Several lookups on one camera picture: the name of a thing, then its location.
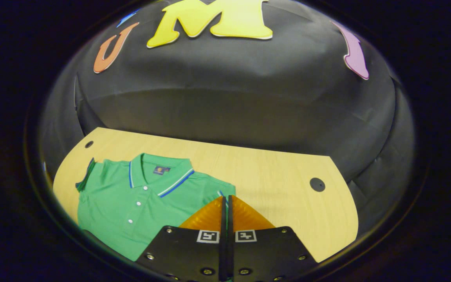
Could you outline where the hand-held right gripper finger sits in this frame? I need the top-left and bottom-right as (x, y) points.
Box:
(227, 195), (319, 282)
(135, 196), (226, 282)

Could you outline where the green T-shirt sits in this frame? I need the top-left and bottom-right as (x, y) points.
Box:
(75, 153), (236, 262)

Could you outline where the black backdrop cloth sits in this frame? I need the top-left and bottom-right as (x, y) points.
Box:
(38, 0), (416, 235)

